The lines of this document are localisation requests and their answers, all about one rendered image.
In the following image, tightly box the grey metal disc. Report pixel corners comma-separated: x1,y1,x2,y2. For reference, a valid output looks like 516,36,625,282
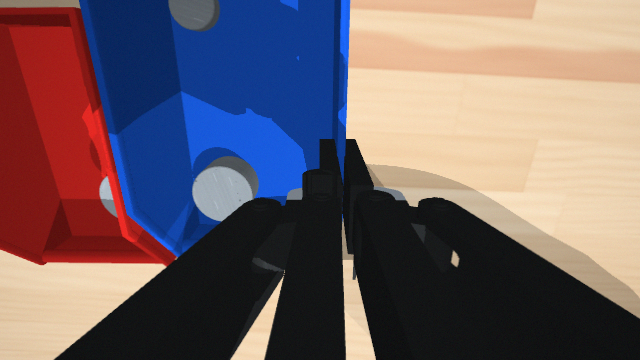
168,0,220,32

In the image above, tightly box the grey metal cylinder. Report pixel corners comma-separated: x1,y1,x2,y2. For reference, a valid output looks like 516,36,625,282
192,156,259,221
99,176,118,218

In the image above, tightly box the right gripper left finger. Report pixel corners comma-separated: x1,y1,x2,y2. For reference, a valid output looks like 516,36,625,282
54,139,346,360

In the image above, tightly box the red bin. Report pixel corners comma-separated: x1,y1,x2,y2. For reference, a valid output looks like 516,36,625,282
0,7,177,267

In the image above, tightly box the blue bin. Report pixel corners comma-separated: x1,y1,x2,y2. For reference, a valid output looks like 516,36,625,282
79,0,350,257

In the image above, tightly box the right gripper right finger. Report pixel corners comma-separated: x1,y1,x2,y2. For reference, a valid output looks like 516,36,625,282
343,139,640,360

